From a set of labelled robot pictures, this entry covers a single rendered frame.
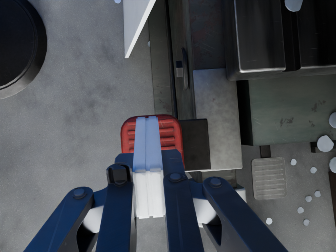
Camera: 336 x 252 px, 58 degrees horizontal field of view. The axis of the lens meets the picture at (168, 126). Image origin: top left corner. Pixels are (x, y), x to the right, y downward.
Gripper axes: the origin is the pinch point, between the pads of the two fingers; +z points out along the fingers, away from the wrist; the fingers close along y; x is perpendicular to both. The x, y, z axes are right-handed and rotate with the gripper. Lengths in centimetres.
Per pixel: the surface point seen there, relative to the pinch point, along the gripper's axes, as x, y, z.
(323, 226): -68, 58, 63
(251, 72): 0.2, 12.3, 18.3
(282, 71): -0.1, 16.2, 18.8
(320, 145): -10.7, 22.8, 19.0
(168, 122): -2.2, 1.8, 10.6
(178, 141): -3.9, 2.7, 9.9
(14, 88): -19, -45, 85
